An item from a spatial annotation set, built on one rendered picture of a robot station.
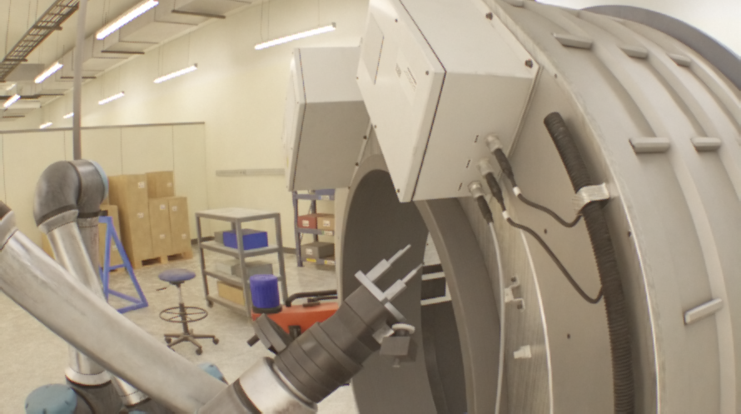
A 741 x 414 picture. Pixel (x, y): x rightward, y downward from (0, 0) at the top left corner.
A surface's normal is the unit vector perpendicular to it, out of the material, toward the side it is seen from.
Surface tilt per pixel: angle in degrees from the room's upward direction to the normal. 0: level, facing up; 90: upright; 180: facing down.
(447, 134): 132
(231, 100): 90
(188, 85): 90
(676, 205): 59
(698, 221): 76
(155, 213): 90
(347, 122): 145
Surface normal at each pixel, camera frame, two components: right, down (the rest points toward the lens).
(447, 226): 0.13, -0.75
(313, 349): -0.24, -0.47
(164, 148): 0.82, 0.00
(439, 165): 0.22, 0.71
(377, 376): 0.21, -0.41
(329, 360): 0.11, -0.11
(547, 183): -0.96, 0.06
